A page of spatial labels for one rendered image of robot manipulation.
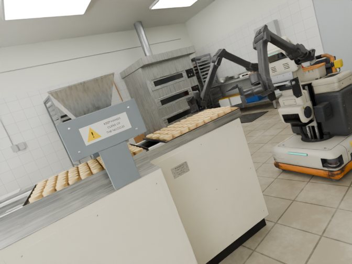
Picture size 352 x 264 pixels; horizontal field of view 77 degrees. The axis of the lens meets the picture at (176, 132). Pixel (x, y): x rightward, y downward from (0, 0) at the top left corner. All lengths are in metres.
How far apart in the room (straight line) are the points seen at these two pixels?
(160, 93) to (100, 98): 4.08
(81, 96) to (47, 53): 4.56
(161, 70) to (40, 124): 2.77
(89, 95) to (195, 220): 0.93
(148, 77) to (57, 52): 2.01
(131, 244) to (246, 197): 0.87
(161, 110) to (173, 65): 1.17
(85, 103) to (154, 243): 0.71
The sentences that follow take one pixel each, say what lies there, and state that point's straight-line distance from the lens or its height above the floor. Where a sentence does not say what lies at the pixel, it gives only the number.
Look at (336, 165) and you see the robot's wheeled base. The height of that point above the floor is 0.17.
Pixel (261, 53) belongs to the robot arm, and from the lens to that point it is 1.57.
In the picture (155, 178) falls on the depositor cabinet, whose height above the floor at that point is 0.80.
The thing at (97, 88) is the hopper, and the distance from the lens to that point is 1.08.
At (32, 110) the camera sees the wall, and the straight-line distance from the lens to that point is 5.28.
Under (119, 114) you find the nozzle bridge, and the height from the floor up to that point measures 1.13.
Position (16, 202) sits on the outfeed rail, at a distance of 1.53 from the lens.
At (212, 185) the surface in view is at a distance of 1.45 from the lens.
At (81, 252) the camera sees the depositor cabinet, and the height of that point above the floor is 0.67.
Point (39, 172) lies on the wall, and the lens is 5.26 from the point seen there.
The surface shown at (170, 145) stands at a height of 0.87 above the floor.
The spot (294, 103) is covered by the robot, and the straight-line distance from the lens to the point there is 2.18.
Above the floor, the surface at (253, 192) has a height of 0.31.
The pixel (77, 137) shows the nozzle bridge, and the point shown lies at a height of 1.11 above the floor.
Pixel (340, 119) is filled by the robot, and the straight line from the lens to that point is 2.36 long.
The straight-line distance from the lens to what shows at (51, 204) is 1.16.
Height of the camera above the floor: 1.15
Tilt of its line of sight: 10 degrees down
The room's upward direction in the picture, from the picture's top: 20 degrees counter-clockwise
